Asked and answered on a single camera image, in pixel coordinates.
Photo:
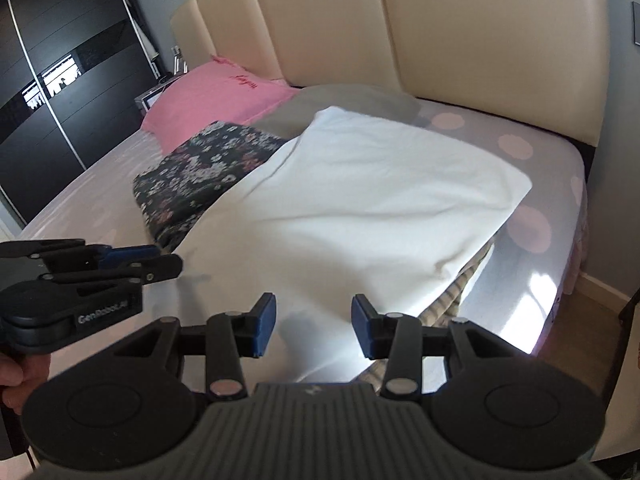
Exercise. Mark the person's left hand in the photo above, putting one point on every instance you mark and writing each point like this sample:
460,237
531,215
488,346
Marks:
22,375

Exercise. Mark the polka dot bed sheet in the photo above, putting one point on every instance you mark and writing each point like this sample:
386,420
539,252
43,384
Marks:
540,170

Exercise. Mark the cream white t-shirt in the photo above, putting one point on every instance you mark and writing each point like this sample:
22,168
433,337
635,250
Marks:
360,200

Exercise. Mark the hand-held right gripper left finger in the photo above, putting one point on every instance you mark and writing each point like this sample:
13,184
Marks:
265,327

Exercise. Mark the black sliding wardrobe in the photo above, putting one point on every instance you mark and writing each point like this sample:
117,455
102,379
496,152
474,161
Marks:
60,60

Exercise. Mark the dark floral folded garment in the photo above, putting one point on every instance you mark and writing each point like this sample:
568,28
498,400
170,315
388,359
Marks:
200,175

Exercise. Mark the grey nightstand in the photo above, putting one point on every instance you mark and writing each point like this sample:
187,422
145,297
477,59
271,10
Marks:
150,97

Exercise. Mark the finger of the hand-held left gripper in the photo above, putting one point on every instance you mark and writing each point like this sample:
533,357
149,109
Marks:
125,255
150,269

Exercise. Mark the beige padded headboard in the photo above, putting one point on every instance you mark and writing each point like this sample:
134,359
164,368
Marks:
450,30

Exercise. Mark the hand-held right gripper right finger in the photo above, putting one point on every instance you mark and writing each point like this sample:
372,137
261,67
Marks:
361,327

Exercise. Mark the taupe folded garment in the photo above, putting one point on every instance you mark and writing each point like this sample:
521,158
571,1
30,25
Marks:
345,102

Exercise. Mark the pink pillow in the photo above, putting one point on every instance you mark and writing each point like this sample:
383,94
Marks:
220,95

